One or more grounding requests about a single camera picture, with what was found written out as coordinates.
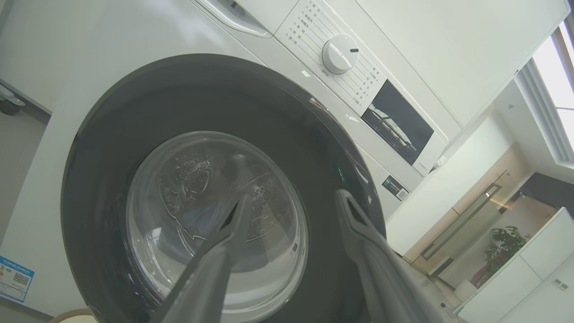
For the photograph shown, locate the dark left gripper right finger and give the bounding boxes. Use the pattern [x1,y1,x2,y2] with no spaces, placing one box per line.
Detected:
[335,189,445,323]

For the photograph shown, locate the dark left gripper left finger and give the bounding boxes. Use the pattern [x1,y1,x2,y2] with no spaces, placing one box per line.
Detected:
[150,193,252,323]

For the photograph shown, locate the black-rimmed glass washer door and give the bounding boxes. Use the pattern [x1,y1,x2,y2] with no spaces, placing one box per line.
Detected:
[60,53,387,323]

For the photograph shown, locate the white basket with brown rim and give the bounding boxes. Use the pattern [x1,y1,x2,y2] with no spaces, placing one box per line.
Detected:
[48,308,97,323]

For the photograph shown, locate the white front-load washing machine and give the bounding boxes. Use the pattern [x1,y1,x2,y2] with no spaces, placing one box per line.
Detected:
[0,0,571,320]

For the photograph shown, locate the white plant pot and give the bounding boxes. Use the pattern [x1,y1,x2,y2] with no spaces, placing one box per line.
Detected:
[454,279,478,302]

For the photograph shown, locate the small dark QR sticker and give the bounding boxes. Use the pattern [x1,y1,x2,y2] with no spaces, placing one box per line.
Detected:
[382,175,410,201]

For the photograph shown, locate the perforated steel washer drum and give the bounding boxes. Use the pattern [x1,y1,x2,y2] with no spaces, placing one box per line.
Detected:
[155,150,290,270]

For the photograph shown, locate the green potted plant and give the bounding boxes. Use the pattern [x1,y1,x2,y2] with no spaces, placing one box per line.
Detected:
[471,225,531,288]

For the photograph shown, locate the white cabinet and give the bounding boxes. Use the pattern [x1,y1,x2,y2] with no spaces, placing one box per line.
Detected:
[457,207,574,323]

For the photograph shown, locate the blue energy label sticker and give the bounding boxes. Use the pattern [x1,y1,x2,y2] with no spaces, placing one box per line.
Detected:
[0,255,35,303]

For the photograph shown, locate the white washer control dial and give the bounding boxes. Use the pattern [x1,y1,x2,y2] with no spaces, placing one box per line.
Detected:
[322,34,360,75]

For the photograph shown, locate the bright window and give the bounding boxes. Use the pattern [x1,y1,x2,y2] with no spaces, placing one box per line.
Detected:
[515,18,574,169]

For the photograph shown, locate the grey caster wheel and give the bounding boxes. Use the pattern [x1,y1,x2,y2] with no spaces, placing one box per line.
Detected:
[0,84,26,117]

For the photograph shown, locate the white detergent drawer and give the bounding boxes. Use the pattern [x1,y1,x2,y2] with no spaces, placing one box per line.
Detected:
[195,0,300,39]

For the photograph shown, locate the glass door with steel handle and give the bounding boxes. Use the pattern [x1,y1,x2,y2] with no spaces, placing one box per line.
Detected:
[404,170,561,281]

